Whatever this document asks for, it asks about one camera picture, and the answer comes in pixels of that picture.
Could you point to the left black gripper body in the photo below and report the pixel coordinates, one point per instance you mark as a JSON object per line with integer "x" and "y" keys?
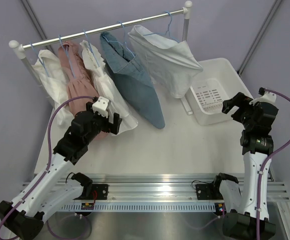
{"x": 100, "y": 121}

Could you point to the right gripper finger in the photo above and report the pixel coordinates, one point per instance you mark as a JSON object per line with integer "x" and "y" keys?
{"x": 228, "y": 105}
{"x": 241, "y": 98}

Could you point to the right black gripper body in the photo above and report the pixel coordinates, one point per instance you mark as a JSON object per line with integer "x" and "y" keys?
{"x": 245, "y": 112}

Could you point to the blue denim skirt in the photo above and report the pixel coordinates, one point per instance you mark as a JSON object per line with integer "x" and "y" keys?
{"x": 132, "y": 80}

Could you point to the blue wire hanger of skirt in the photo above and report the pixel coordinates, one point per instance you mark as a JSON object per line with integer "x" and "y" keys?
{"x": 124, "y": 38}

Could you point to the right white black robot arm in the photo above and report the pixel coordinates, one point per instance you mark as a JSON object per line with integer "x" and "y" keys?
{"x": 245, "y": 210}

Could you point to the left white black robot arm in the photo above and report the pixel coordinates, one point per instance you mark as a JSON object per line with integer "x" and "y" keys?
{"x": 26, "y": 214}

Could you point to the white skirt on right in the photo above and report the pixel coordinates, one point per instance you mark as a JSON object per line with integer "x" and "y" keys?
{"x": 168, "y": 62}

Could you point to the white plastic basket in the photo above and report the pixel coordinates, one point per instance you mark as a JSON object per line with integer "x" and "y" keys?
{"x": 217, "y": 82}

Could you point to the white ruffled dress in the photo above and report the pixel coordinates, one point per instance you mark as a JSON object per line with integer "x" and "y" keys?
{"x": 106, "y": 88}

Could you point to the pink dress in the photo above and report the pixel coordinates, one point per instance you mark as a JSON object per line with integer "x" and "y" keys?
{"x": 81, "y": 85}

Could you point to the white garment far left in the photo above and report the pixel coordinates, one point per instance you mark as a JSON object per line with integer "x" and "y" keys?
{"x": 56, "y": 83}

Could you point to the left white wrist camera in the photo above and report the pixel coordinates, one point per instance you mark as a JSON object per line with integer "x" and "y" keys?
{"x": 100, "y": 106}

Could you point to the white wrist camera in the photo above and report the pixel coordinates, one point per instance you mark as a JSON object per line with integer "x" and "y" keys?
{"x": 265, "y": 97}
{"x": 100, "y": 106}

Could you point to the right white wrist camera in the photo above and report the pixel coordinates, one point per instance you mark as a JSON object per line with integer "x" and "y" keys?
{"x": 265, "y": 97}

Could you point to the aluminium mounting rail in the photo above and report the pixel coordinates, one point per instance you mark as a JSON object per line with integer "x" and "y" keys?
{"x": 152, "y": 187}

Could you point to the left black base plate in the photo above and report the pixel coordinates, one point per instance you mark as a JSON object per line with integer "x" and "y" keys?
{"x": 98, "y": 191}

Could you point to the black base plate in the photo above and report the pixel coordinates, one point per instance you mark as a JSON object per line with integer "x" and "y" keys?
{"x": 207, "y": 192}
{"x": 98, "y": 191}

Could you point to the blue wire hanger far left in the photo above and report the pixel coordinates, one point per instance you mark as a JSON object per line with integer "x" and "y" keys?
{"x": 39, "y": 59}

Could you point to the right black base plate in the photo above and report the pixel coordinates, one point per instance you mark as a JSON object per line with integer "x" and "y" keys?
{"x": 207, "y": 192}

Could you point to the white slotted cable duct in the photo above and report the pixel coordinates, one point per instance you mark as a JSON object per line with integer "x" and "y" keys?
{"x": 138, "y": 207}

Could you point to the blue wire hanger of pink dress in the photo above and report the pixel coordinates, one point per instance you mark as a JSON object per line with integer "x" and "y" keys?
{"x": 65, "y": 49}

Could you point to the blue wire hanger right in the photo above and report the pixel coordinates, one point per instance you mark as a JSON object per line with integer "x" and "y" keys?
{"x": 167, "y": 32}

